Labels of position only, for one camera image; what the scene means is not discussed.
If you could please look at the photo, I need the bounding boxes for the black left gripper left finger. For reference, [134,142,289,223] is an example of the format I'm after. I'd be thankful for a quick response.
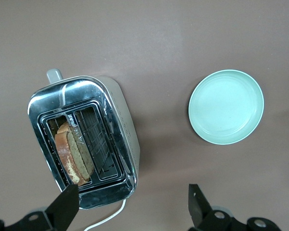
[0,184,79,231]

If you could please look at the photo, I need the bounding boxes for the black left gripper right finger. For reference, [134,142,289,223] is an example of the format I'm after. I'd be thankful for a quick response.
[187,184,279,231]

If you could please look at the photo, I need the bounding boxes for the green round plate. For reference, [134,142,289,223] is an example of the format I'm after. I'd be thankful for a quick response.
[188,69,265,145]

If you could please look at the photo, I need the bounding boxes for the dark wholewheat bread slice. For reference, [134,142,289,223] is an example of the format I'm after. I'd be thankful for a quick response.
[66,131,96,181]

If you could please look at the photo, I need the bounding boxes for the light bread slice brown crust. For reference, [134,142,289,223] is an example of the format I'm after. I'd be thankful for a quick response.
[54,120,87,187]

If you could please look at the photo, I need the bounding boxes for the silver two-slot toaster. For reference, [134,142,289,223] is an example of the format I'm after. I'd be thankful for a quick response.
[26,69,142,211]

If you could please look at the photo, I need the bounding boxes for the white toaster power cord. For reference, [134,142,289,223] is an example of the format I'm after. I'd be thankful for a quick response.
[83,199,127,231]

